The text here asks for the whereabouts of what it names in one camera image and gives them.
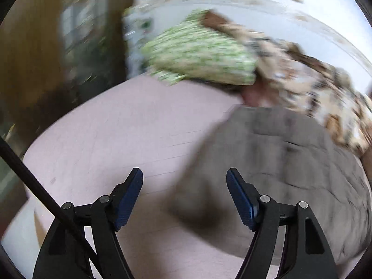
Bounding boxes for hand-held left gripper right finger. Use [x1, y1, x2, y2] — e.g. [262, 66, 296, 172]
[227, 168, 339, 279]

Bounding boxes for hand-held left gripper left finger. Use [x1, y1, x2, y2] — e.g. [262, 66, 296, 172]
[32, 168, 144, 279]

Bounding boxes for olive hooded puffer jacket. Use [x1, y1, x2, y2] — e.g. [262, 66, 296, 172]
[169, 105, 372, 271]

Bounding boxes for pink quilted bed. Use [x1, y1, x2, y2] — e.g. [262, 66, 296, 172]
[0, 77, 367, 279]

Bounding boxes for leaf print blanket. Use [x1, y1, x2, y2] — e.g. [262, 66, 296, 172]
[203, 10, 372, 157]

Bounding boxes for green patterned pillow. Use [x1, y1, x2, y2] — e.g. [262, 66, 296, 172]
[141, 9, 258, 86]

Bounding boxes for wooden door with glass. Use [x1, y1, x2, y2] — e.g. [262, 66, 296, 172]
[0, 0, 137, 181]

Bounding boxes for thick black cord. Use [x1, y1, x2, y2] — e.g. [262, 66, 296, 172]
[0, 136, 102, 271]

